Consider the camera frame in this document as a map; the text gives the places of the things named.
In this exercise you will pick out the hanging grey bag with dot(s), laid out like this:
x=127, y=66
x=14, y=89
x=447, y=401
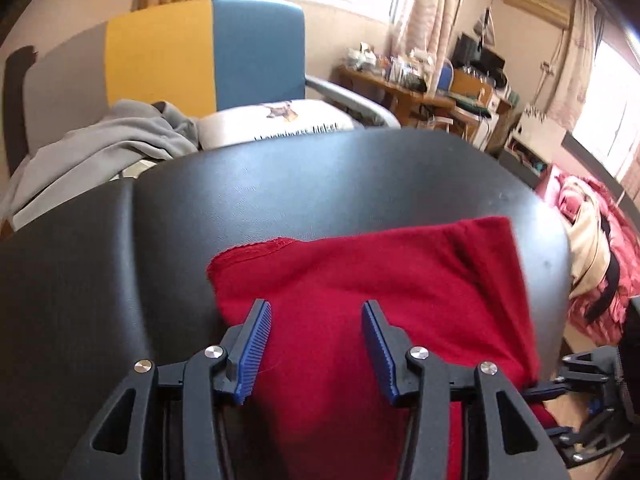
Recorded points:
x=484, y=27

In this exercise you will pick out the grey yellow blue sofa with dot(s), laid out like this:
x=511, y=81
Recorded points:
x=255, y=50

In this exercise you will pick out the dark green clothes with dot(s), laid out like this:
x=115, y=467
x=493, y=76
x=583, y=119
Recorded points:
x=470, y=100

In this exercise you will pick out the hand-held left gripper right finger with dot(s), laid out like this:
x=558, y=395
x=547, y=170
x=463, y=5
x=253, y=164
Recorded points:
x=380, y=355

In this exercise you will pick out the white flower-print shelf unit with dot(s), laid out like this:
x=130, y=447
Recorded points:
x=540, y=135

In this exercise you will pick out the pink bedding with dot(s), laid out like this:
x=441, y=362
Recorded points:
x=575, y=195

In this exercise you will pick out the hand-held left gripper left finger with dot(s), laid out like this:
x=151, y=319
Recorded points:
x=252, y=355

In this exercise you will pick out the white folding chair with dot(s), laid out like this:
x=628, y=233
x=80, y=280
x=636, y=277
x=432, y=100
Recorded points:
x=445, y=122

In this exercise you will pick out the wooden computer desk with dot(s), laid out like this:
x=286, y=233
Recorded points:
x=470, y=80

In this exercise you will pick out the wall air conditioner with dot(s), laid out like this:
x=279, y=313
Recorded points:
x=535, y=5

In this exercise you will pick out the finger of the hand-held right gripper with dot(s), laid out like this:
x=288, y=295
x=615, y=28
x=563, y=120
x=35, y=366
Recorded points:
x=595, y=435
x=585, y=370

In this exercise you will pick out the black monitor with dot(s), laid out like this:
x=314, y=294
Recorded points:
x=467, y=50

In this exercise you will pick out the white printed cushion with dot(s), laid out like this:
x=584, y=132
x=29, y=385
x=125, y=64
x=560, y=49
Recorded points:
x=310, y=120

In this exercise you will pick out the grey garment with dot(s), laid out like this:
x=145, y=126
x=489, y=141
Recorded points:
x=100, y=155

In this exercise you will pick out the red sweater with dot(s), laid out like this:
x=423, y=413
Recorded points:
x=400, y=270

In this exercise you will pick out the group of glass jars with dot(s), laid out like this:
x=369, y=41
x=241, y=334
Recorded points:
x=400, y=67

